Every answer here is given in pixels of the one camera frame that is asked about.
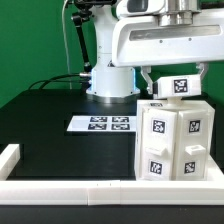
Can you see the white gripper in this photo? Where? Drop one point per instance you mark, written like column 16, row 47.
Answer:
column 140, row 41

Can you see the white cabinet top block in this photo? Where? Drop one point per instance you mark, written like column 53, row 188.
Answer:
column 177, row 86

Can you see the white cabinet door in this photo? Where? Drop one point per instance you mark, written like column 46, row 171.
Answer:
column 191, row 145
column 157, row 144

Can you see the white cabinet body box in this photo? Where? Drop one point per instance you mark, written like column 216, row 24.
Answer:
column 173, row 106

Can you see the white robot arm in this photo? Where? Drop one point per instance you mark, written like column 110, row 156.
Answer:
column 112, row 84

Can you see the white marker plate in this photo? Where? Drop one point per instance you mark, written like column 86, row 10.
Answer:
column 102, row 124

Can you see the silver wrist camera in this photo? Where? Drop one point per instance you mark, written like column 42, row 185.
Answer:
column 128, row 8

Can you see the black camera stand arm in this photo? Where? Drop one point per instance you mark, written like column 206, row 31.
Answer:
column 81, row 16

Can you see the white U-shaped fence frame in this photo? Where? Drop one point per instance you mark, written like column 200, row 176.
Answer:
column 207, row 192

